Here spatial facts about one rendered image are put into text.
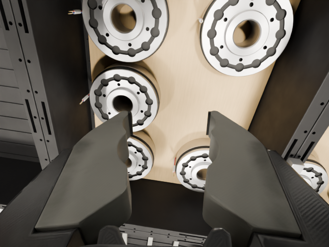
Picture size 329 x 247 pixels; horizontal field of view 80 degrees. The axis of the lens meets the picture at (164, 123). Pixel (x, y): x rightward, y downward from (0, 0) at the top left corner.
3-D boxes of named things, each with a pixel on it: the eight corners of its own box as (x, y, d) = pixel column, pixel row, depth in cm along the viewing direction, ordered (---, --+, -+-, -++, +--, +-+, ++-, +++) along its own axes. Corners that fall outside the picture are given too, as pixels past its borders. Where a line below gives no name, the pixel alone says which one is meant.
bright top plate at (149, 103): (89, 61, 27) (87, 62, 26) (162, 74, 27) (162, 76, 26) (92, 124, 32) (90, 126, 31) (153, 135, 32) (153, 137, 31)
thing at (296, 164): (288, 157, 23) (293, 163, 22) (300, 158, 23) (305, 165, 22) (281, 168, 24) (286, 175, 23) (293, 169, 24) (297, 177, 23)
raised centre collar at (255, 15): (234, 3, 21) (236, 3, 21) (276, 16, 22) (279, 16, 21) (217, 49, 24) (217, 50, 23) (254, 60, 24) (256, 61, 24)
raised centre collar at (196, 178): (194, 159, 33) (194, 161, 33) (223, 164, 33) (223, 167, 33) (188, 179, 36) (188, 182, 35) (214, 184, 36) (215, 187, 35)
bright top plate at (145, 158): (93, 131, 33) (92, 133, 32) (154, 138, 32) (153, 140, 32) (99, 174, 38) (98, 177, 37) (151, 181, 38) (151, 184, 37)
